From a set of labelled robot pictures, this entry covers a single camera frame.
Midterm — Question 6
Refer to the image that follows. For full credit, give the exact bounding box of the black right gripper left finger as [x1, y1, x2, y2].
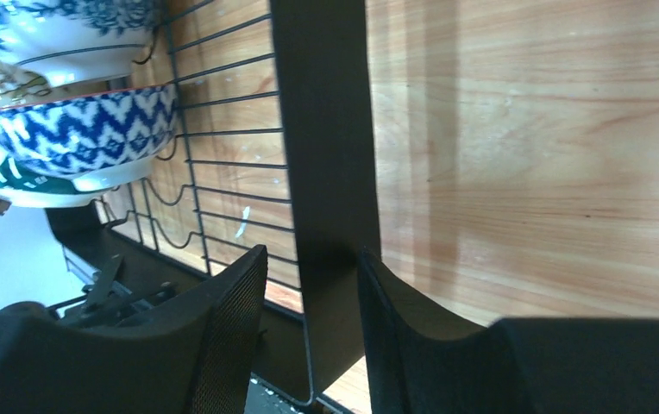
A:
[0, 245, 267, 413]

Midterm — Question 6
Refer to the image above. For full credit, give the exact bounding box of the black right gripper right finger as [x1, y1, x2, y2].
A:
[358, 251, 659, 413]

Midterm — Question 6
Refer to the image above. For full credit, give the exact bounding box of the black wire dish rack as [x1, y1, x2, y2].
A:
[47, 1, 380, 410]

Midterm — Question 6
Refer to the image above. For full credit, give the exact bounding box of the teal white dotted bowl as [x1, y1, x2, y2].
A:
[0, 146, 104, 209]

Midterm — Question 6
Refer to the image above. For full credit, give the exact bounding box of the beige floral bowl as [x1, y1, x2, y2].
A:
[0, 42, 56, 124]

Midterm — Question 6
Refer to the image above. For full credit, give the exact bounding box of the blue white geometric bowl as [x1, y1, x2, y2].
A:
[0, 84, 178, 191]

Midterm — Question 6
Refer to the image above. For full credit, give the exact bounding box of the white blue rose bowl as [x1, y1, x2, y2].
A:
[0, 0, 160, 86]

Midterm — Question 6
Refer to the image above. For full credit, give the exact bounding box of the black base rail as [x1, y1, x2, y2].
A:
[243, 373, 354, 414]

